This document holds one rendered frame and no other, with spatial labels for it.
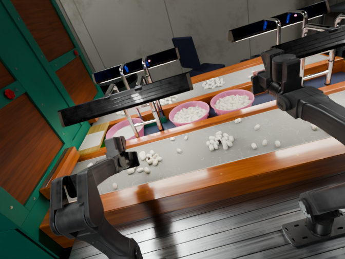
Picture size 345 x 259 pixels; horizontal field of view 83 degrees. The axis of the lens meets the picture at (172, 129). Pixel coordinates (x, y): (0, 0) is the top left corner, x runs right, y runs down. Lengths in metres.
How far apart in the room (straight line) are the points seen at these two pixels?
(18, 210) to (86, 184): 0.56
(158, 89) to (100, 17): 2.61
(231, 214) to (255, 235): 0.11
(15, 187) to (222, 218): 0.83
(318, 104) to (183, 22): 2.97
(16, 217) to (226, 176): 0.82
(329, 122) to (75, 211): 0.56
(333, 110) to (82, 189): 0.56
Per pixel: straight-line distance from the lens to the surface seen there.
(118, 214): 0.90
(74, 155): 1.23
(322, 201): 0.67
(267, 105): 1.21
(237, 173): 0.82
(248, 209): 0.84
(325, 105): 0.55
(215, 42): 3.54
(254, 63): 1.84
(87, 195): 0.48
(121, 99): 0.90
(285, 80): 0.62
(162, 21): 3.34
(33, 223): 1.06
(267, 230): 0.81
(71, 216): 0.49
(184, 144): 1.05
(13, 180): 1.03
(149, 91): 0.87
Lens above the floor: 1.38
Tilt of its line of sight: 33 degrees down
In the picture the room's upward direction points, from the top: 19 degrees counter-clockwise
